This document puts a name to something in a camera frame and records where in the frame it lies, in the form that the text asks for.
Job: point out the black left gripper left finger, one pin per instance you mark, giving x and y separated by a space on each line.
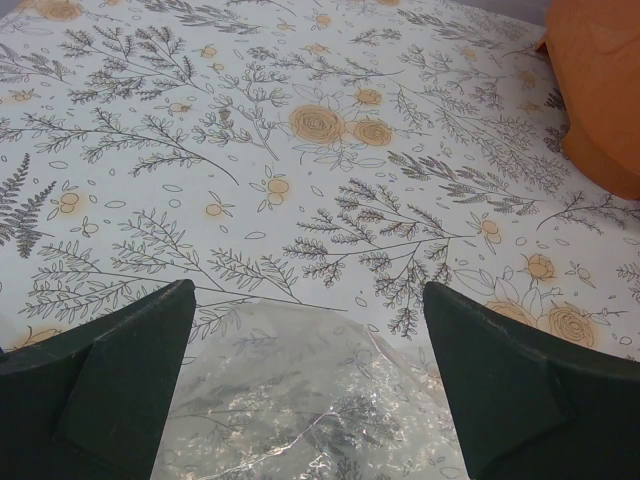
92 402

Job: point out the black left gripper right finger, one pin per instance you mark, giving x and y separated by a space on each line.
526 404

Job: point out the clear zip top bag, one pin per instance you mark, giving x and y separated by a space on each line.
292 393

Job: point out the floral tablecloth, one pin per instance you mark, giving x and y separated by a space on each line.
330 155

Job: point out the orange plastic bin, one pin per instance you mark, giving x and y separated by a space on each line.
594 51

